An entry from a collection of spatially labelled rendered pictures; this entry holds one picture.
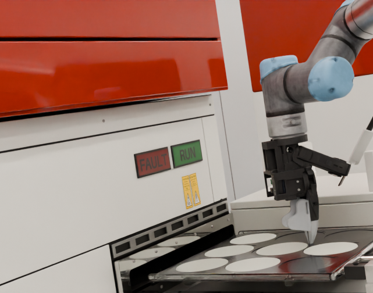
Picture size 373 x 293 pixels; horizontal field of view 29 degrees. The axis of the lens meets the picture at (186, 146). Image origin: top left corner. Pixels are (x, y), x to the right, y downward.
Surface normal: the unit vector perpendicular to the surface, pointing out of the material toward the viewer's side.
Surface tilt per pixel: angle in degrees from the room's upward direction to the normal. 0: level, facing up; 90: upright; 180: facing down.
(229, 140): 90
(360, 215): 90
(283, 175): 90
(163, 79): 90
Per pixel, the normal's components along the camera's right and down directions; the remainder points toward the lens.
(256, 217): -0.52, 0.12
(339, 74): 0.57, -0.04
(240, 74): 0.84, -0.10
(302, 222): 0.18, 0.07
